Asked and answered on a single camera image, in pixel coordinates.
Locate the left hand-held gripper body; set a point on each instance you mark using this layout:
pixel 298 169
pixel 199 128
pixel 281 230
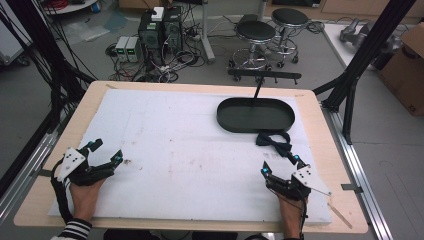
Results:
pixel 74 166

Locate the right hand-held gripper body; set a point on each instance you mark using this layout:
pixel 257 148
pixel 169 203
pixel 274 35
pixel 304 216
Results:
pixel 296 184

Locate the dark bow tie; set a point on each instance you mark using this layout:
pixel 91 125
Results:
pixel 276 143

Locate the person's right hand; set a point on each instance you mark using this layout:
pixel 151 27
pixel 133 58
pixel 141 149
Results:
pixel 291 209

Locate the person's left hand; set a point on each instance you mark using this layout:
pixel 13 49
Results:
pixel 85 197

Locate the grey tape strip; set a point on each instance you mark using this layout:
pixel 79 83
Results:
pixel 352 188
pixel 44 173

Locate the wooden stick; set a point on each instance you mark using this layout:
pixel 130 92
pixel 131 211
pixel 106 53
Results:
pixel 340 215

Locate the black oval tray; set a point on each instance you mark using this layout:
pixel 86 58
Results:
pixel 255 116

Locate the white foam mat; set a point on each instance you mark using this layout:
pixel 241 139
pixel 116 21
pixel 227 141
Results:
pixel 186 160

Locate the black rack with pole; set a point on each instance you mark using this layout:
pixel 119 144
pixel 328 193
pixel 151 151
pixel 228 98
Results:
pixel 263 74

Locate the grey power supply unit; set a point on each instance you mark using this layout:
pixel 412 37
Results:
pixel 121 48
pixel 133 49

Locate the black computer tower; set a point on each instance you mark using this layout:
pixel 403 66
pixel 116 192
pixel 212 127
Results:
pixel 150 36
pixel 173 30

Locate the black round stool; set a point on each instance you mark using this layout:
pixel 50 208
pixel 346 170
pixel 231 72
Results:
pixel 255 40
pixel 289 30

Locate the round white table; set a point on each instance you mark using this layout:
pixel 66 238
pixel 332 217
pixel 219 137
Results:
pixel 70 6

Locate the cardboard box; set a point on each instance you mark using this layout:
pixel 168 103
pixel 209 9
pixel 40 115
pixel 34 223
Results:
pixel 405 70

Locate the grey device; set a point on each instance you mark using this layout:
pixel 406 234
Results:
pixel 354 30

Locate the white box on computer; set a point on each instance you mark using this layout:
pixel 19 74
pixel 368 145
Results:
pixel 157 13

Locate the grey table leg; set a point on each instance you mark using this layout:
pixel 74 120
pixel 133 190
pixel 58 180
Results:
pixel 206 33

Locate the aluminium rail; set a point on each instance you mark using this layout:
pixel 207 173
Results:
pixel 361 173
pixel 23 180

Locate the black metal frame post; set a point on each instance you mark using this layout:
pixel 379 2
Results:
pixel 366 50

